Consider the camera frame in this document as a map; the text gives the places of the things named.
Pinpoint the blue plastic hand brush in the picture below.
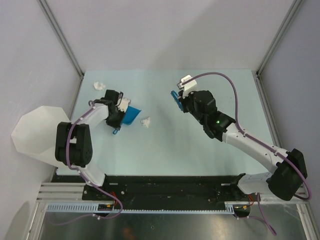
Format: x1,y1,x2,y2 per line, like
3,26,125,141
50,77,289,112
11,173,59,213
170,90,184,111

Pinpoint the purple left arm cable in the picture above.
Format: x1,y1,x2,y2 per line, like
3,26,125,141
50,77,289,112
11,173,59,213
47,99,124,225

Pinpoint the white paper scrap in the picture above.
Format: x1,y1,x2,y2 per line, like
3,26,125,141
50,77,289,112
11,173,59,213
140,117,151,128
93,82,106,91

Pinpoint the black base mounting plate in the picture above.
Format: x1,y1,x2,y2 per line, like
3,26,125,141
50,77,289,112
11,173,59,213
51,175,293,210

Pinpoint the aluminium corner post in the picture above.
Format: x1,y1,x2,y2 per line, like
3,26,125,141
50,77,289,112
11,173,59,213
37,0,84,80
255,0,305,77

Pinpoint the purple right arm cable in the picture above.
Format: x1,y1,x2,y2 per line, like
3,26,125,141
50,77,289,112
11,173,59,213
182,71,313,236

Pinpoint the translucent white waste bin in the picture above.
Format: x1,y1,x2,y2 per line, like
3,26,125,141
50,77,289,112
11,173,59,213
11,105,70,168

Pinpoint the aluminium corner post left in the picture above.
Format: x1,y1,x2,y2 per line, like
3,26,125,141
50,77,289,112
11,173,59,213
37,0,84,80

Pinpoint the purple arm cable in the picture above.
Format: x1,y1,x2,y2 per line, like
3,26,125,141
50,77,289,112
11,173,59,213
47,99,124,225
182,71,313,236

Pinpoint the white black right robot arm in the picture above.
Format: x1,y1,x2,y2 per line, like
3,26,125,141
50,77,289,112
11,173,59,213
176,90,307,201

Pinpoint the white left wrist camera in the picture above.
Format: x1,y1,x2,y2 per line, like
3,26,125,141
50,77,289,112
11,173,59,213
117,97,131,113

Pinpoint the aluminium corner post right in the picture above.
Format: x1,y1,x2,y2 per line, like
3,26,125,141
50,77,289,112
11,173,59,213
255,0,305,77

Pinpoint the aluminium frame rail left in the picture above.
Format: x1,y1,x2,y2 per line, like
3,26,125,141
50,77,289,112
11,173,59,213
36,182,85,203

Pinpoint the grey slotted cable duct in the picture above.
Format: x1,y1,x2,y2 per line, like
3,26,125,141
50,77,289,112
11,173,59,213
44,201,235,214

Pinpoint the blue plastic dustpan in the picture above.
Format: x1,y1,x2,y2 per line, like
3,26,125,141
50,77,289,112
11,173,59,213
112,106,141,135

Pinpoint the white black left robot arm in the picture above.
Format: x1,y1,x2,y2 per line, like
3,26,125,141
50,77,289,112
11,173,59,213
55,90,131,200

